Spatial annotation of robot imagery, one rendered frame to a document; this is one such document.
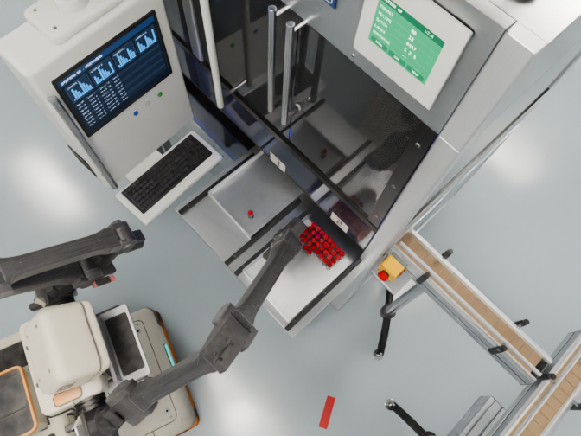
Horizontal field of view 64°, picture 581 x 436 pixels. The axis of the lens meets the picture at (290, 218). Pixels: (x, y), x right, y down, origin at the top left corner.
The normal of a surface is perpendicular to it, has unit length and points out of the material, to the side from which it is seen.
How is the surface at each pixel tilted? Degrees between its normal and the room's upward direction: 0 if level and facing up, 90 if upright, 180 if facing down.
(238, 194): 0
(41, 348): 48
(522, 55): 90
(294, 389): 0
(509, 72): 90
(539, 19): 0
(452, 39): 90
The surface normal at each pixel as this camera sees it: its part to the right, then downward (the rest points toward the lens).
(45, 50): 0.04, -0.36
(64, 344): 0.64, -0.54
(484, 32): -0.73, 0.62
